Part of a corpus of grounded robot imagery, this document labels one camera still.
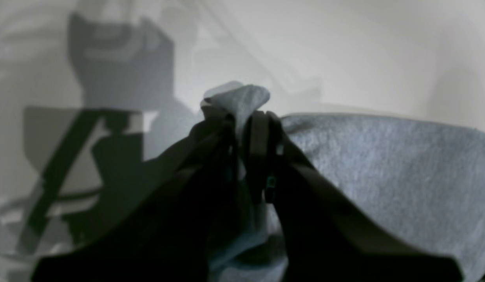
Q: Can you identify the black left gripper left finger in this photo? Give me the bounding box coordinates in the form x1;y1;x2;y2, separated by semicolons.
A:
31;114;237;282

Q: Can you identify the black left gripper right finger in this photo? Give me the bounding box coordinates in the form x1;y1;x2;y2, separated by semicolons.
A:
242;111;463;282

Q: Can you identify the grey t-shirt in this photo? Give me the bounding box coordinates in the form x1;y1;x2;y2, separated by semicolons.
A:
199;80;485;282

